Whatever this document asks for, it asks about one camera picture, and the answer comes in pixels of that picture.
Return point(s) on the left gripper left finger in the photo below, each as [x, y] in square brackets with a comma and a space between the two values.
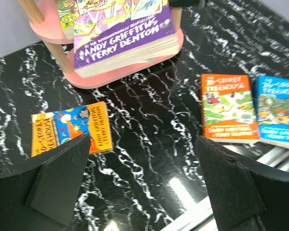
[39, 194]

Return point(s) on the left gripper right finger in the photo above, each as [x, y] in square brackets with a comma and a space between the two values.
[245, 195]

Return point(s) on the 130-storey treehouse orange book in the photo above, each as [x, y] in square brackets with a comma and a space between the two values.
[52, 129]

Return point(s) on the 78-storey treehouse orange book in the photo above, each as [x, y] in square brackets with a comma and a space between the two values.
[228, 112]

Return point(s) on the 26-storey treehouse blue book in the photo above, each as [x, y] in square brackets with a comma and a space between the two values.
[272, 110]

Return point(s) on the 52-storey treehouse purple book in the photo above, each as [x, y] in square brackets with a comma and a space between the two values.
[116, 33]

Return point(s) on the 65-storey treehouse green book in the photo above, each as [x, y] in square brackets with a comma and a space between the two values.
[66, 17]

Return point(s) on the pink three-tier shelf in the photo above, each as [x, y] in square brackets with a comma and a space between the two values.
[44, 21]

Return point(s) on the aluminium mounting rail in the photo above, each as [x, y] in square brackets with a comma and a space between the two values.
[200, 216]

